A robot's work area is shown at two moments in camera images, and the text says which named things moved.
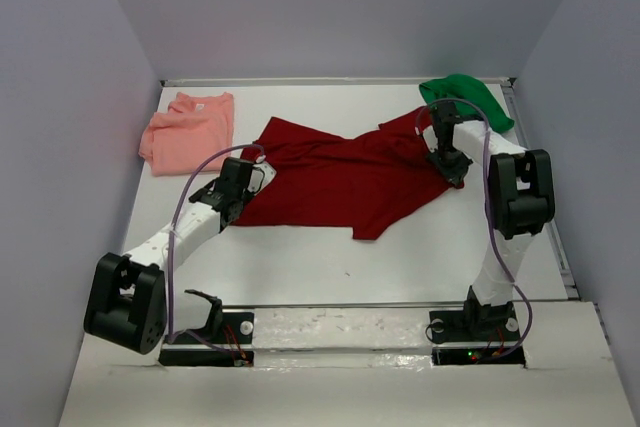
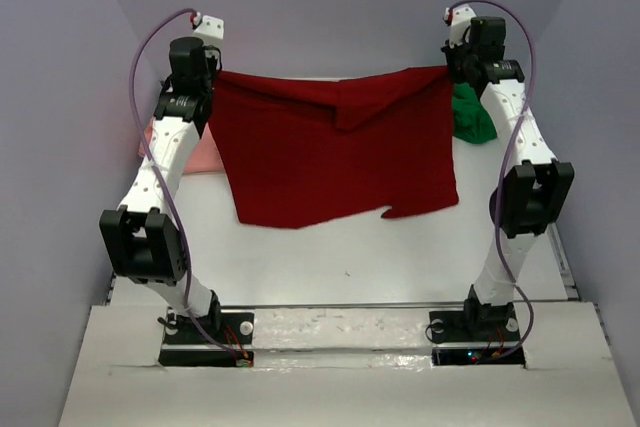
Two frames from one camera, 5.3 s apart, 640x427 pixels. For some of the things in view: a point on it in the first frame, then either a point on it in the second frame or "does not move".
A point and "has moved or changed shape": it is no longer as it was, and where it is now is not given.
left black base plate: (233, 328) does not move
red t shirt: (365, 182) has moved or changed shape
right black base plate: (474, 324) does not move
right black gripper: (456, 174) to (458, 76)
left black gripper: (247, 194) to (210, 56)
